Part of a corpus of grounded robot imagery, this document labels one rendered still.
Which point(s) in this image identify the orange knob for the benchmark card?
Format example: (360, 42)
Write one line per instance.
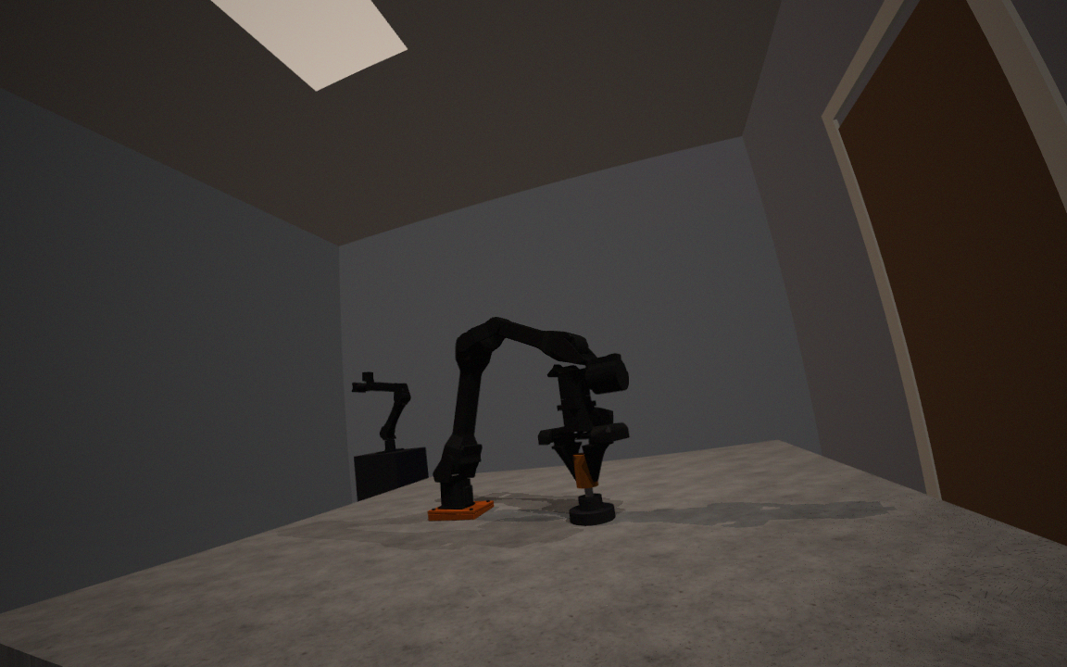
(582, 474)

